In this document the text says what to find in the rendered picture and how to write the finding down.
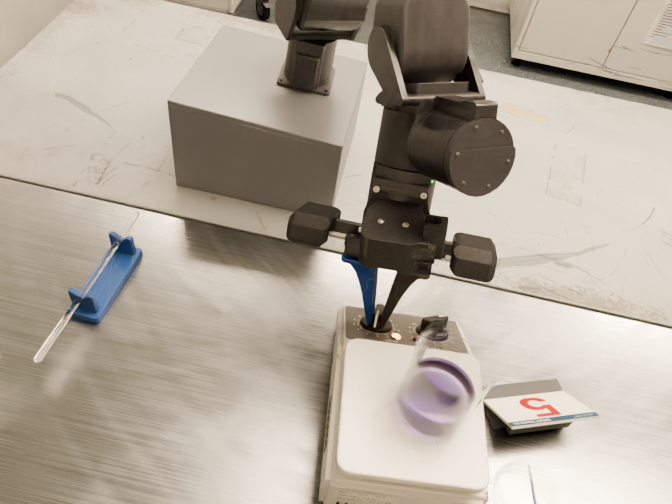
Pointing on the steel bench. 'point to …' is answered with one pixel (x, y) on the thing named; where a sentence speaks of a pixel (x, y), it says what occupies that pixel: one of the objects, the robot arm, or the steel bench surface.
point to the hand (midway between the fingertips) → (381, 291)
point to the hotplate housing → (376, 490)
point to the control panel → (406, 325)
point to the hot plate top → (353, 412)
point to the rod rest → (107, 281)
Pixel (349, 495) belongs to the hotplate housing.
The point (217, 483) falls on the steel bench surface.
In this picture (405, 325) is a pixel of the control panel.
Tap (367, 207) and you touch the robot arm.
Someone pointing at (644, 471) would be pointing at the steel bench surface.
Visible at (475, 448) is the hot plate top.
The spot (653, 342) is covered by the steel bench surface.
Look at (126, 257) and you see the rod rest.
